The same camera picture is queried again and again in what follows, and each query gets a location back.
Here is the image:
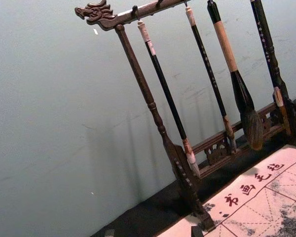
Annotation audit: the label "small black block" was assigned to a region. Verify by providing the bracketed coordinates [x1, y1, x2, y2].
[190, 225, 204, 237]

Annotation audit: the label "white felt mat red grid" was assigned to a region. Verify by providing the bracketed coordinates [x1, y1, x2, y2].
[201, 144, 296, 237]

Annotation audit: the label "dark wooden dragon brush rack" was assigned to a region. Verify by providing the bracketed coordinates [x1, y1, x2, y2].
[74, 0, 296, 230]

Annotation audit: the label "large brush tan handle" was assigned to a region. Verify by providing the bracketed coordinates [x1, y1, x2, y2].
[206, 0, 265, 152]

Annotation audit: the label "black table cloth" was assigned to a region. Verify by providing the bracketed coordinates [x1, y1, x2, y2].
[89, 90, 296, 237]

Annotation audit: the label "plain pale wall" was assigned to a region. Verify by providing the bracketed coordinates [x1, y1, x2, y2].
[0, 0, 296, 237]

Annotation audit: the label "black brush red characters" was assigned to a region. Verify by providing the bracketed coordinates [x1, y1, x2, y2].
[250, 0, 293, 136]

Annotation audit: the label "thin black brush white cap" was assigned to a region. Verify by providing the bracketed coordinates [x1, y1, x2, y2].
[137, 20, 201, 179]

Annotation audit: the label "thin black brush brown tip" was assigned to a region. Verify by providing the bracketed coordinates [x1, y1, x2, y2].
[185, 6, 238, 155]

